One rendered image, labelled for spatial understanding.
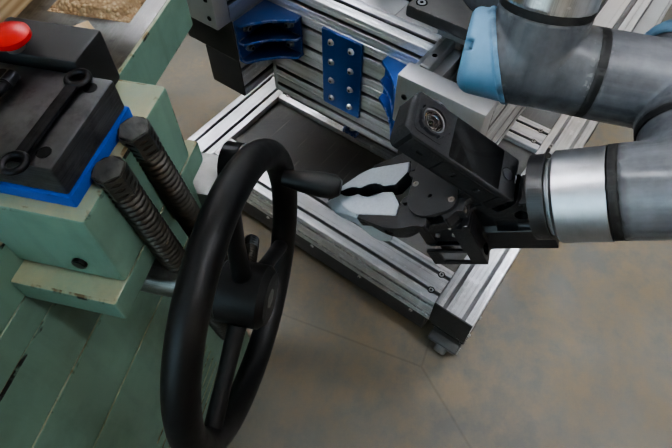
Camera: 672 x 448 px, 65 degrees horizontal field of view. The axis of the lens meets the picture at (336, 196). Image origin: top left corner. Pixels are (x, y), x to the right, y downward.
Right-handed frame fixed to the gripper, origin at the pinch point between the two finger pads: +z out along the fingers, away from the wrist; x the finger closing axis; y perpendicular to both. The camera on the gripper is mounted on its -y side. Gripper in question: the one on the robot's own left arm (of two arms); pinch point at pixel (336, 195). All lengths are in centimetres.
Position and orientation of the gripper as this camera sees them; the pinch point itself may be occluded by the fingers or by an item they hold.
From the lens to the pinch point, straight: 52.6
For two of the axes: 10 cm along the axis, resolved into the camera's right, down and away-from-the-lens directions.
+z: -8.3, 0.6, 5.5
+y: 4.7, 6.0, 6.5
